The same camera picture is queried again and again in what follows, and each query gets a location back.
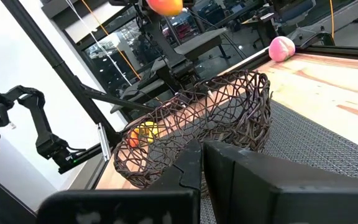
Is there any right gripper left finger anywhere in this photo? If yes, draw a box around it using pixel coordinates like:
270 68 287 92
35 139 202 224

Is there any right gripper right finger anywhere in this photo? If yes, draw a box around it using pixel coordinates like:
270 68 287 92
203 139 358 224

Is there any pink peach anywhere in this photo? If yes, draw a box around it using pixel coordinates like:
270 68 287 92
268 35 296 63

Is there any red yellow mango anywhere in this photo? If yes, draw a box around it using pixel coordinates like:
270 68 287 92
146 0 185 17

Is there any grey woven placemat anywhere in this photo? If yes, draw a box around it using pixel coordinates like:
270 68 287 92
199 99 358 224

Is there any yellow banana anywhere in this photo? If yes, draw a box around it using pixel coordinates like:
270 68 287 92
134 121 160 144

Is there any silver frame bracket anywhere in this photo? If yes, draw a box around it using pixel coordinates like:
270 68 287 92
97 123 111 162

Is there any black aluminium table frame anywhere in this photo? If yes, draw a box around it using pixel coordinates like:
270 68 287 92
0 0 358 190

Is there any white cable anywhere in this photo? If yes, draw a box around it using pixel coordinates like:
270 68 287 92
64 0 133 86

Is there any black frame handle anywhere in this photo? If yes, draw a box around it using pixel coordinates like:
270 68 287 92
299 31 336 49

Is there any yellow hanging cable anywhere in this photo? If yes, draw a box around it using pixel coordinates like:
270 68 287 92
329 0 336 40

